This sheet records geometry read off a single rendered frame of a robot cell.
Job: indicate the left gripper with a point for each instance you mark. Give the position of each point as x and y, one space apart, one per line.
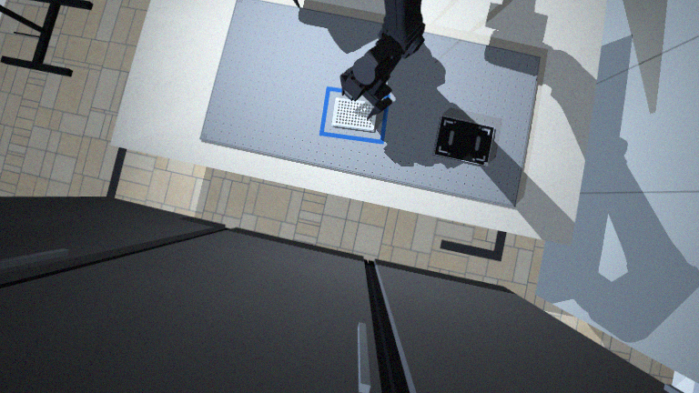
379 105

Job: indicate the blue tape outline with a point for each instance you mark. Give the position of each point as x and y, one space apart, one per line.
357 138

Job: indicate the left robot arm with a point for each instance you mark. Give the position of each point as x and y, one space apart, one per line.
404 21

